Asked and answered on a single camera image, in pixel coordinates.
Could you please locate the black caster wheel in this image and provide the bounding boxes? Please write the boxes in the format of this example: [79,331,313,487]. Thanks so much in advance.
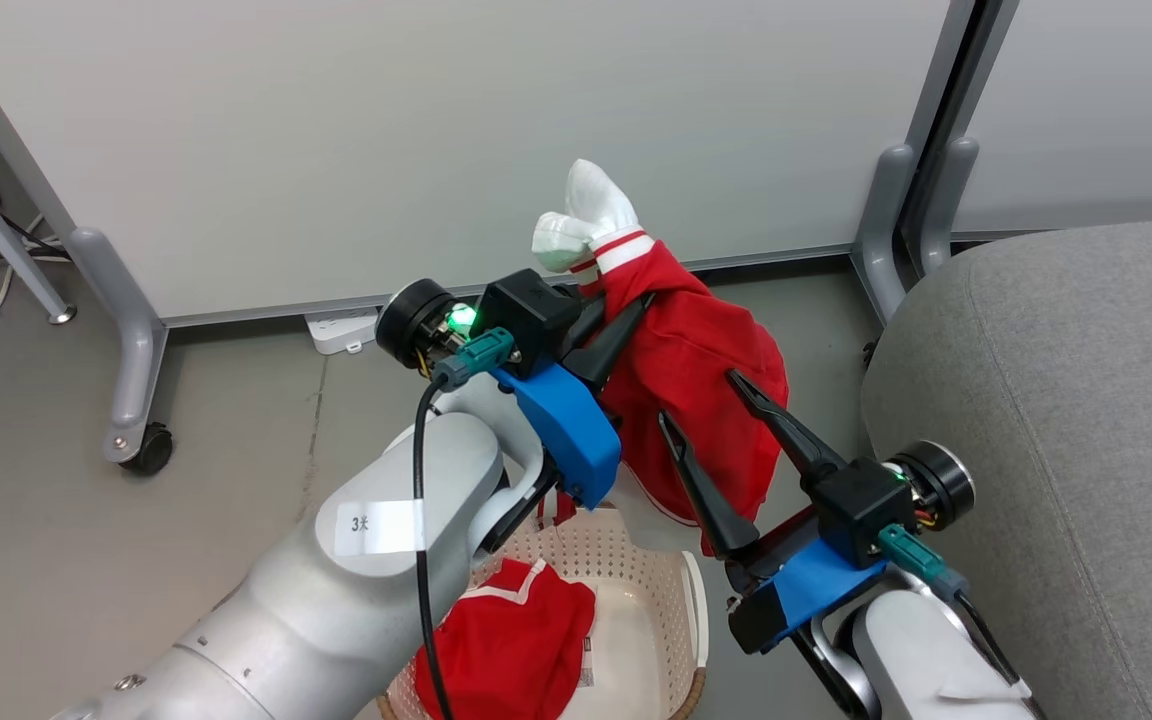
[120,421,175,477]

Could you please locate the red garment with white trim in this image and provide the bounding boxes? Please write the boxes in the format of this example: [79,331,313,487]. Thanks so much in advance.
[414,557,598,720]

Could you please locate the red garment with white sleeve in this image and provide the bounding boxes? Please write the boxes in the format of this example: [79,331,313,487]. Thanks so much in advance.
[532,159,791,558]

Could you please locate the grey partition foot bracket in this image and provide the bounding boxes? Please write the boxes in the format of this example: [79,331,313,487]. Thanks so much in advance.
[850,144,919,327]
[910,136,980,278]

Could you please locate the white tape label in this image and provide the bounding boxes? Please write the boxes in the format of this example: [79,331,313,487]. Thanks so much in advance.
[333,497,426,558]

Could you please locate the cream perforated laundry basket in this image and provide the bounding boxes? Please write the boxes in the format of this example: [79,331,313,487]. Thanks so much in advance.
[376,503,710,720]

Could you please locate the teal right arm cable plug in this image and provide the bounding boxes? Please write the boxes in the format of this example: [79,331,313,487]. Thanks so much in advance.
[879,524,969,603]

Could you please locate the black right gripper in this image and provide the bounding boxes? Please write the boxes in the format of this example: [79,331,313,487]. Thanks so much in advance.
[658,371,916,594]

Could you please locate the large white partition panel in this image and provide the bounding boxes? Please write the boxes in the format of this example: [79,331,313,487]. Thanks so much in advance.
[0,0,959,329]

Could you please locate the small white partition panel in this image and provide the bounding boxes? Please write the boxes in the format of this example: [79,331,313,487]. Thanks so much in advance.
[948,0,1152,239]

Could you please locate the teal left arm cable plug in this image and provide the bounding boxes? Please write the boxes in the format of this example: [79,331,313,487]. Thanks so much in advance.
[432,327,519,392]

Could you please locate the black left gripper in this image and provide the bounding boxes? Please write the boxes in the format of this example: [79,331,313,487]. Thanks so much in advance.
[474,268,656,392]

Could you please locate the grey fabric sofa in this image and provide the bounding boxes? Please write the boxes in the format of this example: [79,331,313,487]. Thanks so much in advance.
[860,219,1152,720]

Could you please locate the teal arm cable plug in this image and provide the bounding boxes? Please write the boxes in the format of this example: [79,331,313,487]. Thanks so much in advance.
[432,327,519,392]
[879,524,969,603]

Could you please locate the grey partition leg with caster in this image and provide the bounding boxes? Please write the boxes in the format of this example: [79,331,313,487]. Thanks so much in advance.
[66,226,172,467]

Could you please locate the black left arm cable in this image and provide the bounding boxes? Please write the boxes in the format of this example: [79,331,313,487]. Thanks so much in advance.
[412,378,455,720]

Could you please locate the black floor cables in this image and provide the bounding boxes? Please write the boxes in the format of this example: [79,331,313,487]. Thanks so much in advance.
[0,184,69,278]

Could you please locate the grey slanted table leg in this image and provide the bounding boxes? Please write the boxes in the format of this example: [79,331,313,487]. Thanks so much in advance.
[0,128,78,327]

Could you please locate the white power strip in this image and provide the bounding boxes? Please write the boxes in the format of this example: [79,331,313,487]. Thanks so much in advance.
[303,309,381,357]

